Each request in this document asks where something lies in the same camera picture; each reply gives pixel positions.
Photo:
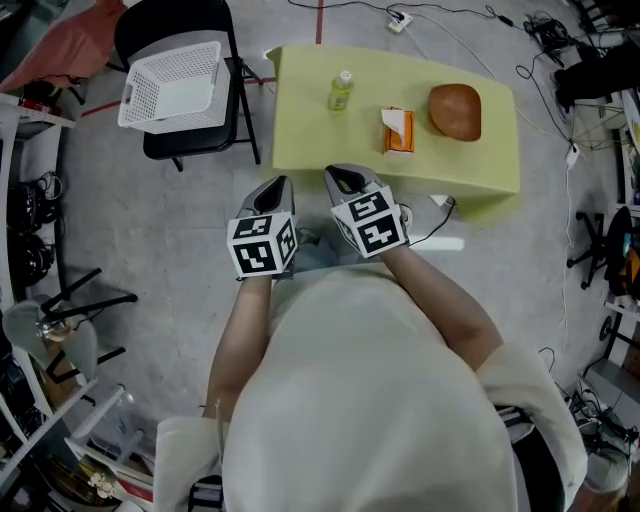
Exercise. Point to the white storage shelf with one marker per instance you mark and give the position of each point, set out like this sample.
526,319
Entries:
625,150

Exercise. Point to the clear glass bottle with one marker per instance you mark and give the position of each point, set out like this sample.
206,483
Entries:
51,330

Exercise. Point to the yellow-green table top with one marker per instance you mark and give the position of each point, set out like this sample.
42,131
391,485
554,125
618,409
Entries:
310,140

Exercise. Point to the white power strip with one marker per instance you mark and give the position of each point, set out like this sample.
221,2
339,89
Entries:
401,22

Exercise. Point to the black office chair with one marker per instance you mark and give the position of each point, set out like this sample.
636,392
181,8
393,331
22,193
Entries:
620,250

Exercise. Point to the black power adapter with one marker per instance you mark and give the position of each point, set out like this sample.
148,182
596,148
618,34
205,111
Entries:
505,20

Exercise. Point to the person's left forearm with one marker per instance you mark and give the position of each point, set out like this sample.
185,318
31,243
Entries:
240,340

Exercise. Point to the person's white shoe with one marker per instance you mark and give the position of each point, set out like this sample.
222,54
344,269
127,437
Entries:
306,236

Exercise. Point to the black folding chair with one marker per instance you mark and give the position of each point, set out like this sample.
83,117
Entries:
190,145

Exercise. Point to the brown wooden bowl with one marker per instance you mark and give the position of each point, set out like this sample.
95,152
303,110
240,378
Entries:
455,112

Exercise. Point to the green plastic bottle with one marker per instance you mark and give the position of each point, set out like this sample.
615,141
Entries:
341,92

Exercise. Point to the person's right forearm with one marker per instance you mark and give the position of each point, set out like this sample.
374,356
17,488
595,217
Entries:
440,305

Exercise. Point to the grey shell chair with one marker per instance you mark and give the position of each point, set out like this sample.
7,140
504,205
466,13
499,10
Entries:
85,345

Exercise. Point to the white table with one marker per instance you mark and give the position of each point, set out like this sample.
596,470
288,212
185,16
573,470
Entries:
47,426

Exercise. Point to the orange pouch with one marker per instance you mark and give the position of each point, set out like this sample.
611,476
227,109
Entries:
631,275

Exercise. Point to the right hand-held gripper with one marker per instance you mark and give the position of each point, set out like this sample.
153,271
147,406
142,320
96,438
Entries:
372,225

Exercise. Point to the white shelf rack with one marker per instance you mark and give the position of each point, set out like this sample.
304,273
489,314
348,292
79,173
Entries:
30,112

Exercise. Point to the white artificial flowers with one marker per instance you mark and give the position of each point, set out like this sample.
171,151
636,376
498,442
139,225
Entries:
100,483

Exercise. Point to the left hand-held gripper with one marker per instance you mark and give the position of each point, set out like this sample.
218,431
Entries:
257,247

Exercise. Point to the orange tissue box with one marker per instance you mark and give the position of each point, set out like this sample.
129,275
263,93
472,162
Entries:
402,137

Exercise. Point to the person's white shirt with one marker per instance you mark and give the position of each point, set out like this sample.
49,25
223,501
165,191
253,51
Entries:
360,390

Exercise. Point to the white plastic basket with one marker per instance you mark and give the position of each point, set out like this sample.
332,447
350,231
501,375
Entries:
175,90

